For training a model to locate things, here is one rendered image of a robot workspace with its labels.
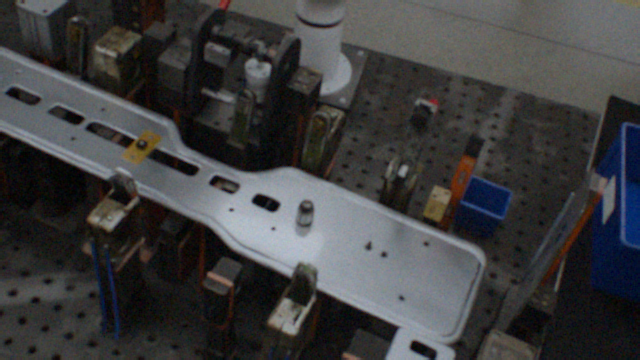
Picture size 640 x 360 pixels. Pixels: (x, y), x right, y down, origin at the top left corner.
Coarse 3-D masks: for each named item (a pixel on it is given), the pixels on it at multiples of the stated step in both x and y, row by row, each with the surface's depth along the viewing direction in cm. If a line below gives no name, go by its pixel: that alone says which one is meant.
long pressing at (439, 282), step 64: (0, 64) 149; (0, 128) 138; (64, 128) 140; (128, 128) 142; (192, 192) 134; (256, 192) 136; (320, 192) 138; (256, 256) 126; (320, 256) 128; (448, 256) 131; (384, 320) 122; (448, 320) 122
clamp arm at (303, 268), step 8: (304, 264) 112; (296, 272) 112; (304, 272) 111; (312, 272) 112; (296, 280) 114; (304, 280) 113; (312, 280) 112; (296, 288) 117; (304, 288) 115; (312, 288) 114; (296, 296) 119; (304, 296) 118; (312, 296) 117; (304, 304) 120
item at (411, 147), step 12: (420, 108) 126; (432, 108) 125; (420, 120) 123; (432, 120) 127; (408, 132) 129; (420, 132) 129; (408, 144) 131; (420, 144) 129; (408, 156) 132; (396, 168) 134; (408, 180) 134
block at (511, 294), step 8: (512, 288) 129; (504, 296) 129; (512, 296) 127; (504, 304) 126; (512, 304) 126; (496, 312) 131; (504, 312) 125; (496, 320) 126; (504, 320) 124; (488, 328) 137; (496, 328) 123; (504, 328) 123; (512, 328) 123; (480, 344) 139
